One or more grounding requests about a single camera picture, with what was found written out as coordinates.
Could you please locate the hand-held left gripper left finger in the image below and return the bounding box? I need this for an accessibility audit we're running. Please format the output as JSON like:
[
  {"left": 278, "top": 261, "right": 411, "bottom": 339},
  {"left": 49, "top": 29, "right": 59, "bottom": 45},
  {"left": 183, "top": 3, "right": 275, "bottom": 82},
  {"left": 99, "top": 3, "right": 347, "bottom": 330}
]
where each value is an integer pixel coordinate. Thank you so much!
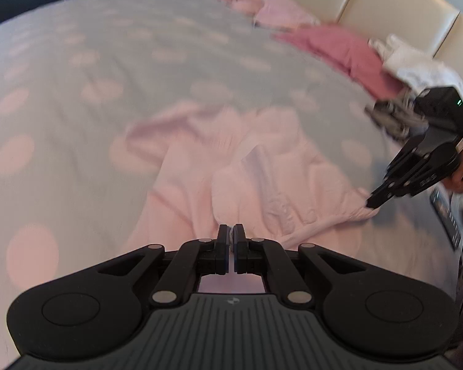
[{"left": 96, "top": 224, "right": 231, "bottom": 308}]

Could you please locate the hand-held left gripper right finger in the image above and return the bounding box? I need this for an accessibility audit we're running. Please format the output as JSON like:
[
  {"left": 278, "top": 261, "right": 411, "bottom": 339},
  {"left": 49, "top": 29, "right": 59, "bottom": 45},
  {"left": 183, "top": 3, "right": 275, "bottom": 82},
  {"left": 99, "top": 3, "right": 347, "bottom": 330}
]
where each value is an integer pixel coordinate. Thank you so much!
[{"left": 233, "top": 224, "right": 367, "bottom": 308}]

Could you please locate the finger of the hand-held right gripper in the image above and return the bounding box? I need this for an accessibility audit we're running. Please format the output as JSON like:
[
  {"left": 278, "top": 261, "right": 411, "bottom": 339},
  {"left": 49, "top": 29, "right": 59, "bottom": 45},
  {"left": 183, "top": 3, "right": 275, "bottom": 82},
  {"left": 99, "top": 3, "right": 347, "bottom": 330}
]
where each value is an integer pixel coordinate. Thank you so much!
[
  {"left": 384, "top": 139, "right": 433, "bottom": 183},
  {"left": 366, "top": 179, "right": 413, "bottom": 209}
]

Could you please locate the pink buttoned pajama top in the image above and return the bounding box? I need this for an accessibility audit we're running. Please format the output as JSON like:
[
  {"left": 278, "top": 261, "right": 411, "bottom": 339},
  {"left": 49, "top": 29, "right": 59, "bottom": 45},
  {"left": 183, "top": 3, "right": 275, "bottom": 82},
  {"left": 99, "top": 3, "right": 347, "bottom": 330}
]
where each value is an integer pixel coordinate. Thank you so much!
[{"left": 123, "top": 100, "right": 379, "bottom": 294}]

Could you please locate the taupe garment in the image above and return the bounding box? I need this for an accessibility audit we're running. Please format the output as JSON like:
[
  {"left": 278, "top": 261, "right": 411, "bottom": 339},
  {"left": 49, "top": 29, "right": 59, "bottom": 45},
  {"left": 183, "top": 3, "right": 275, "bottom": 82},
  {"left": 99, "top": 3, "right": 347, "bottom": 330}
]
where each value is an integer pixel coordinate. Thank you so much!
[{"left": 365, "top": 92, "right": 429, "bottom": 142}]

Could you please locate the white garment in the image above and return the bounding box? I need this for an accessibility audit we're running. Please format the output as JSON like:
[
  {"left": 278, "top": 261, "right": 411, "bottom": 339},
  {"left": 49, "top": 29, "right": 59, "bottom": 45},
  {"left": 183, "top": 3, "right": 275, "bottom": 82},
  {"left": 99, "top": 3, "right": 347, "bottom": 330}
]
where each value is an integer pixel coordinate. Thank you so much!
[{"left": 368, "top": 34, "right": 463, "bottom": 94}]

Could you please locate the black smartphone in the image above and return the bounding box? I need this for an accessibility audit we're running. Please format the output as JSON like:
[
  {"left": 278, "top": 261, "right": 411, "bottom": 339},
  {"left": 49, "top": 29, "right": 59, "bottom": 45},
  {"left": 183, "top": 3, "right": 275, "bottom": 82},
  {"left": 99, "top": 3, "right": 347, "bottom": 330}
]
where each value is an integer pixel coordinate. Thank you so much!
[{"left": 429, "top": 188, "right": 463, "bottom": 252}]

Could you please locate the rose pink cloth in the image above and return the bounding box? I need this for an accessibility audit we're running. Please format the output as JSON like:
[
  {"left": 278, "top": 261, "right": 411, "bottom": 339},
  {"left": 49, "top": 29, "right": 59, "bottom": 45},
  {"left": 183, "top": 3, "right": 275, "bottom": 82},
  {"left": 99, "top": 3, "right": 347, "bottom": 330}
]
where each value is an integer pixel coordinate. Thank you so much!
[{"left": 275, "top": 25, "right": 407, "bottom": 100}]

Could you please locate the beige padded headboard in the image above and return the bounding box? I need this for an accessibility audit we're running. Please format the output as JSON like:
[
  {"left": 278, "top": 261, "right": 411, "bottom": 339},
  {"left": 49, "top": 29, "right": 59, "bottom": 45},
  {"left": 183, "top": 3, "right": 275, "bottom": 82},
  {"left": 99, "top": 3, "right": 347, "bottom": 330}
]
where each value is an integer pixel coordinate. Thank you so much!
[{"left": 270, "top": 0, "right": 463, "bottom": 71}]

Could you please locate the light pink pillow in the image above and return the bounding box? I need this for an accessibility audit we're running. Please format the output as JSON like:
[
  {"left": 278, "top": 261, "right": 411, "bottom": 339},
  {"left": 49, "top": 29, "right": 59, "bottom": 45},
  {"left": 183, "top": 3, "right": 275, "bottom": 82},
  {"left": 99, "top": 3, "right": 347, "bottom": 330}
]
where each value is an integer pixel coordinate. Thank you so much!
[{"left": 254, "top": 0, "right": 322, "bottom": 32}]

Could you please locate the grey pink-dotted bed cover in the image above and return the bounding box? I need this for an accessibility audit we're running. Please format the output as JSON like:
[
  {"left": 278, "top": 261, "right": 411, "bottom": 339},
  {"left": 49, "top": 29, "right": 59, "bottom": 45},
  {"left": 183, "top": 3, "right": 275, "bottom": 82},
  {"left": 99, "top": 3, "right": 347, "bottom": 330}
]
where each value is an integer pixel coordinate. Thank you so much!
[{"left": 0, "top": 0, "right": 463, "bottom": 359}]

